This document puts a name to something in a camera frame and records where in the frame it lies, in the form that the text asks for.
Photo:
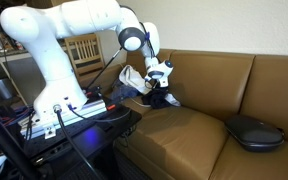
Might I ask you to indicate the blue denim jeans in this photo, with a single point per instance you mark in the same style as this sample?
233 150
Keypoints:
124 92

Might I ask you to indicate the small red white bottle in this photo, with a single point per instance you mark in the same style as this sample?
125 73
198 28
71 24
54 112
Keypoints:
18 45

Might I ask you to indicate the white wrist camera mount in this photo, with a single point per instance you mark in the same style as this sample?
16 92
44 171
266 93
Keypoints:
164 82

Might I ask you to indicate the dark navy garment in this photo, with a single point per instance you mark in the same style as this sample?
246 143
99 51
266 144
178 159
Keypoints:
155 99

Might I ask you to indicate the brown leather sofa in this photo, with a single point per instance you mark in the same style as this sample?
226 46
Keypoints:
184 143

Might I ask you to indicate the white sock grey toe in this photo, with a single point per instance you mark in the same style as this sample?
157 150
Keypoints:
173 99

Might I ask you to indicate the black oval hard case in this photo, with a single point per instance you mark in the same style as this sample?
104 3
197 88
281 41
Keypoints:
254 133

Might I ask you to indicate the wooden slat-back chair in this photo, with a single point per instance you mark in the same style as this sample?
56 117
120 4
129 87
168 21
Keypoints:
85 50

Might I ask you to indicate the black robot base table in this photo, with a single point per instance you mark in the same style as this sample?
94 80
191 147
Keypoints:
94 136

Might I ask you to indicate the black tripod pole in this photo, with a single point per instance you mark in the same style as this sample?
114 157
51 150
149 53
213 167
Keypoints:
4 143

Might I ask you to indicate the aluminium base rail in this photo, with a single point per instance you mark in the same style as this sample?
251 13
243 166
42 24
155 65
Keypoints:
90 109

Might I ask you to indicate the beige khaki pants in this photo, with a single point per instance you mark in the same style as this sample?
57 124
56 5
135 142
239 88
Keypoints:
132 78

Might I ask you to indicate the kitchen counter top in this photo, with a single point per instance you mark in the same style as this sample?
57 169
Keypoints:
12 53

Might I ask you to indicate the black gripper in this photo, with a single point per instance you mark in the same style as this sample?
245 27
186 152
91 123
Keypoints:
155 85

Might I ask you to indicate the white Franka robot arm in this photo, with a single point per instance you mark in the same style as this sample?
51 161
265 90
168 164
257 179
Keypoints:
50 33

